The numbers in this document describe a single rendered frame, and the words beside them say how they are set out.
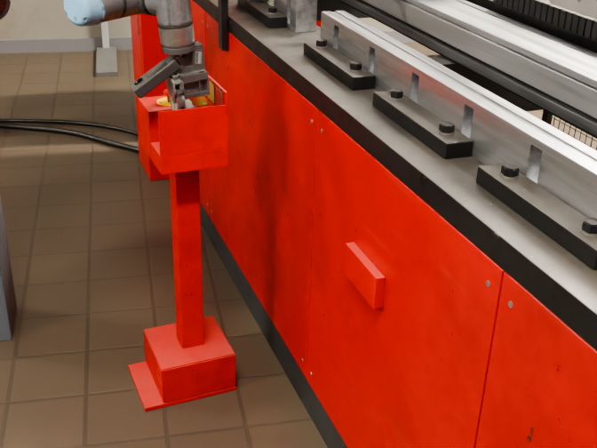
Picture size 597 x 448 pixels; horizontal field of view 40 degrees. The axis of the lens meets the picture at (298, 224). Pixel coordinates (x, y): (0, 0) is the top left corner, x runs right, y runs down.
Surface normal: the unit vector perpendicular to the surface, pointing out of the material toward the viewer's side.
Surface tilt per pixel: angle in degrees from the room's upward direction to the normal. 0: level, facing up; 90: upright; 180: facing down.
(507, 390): 90
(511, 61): 90
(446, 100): 90
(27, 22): 90
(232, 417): 0
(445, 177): 0
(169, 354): 0
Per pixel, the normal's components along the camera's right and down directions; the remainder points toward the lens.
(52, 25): 0.21, 0.45
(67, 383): 0.03, -0.89
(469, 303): -0.94, 0.13
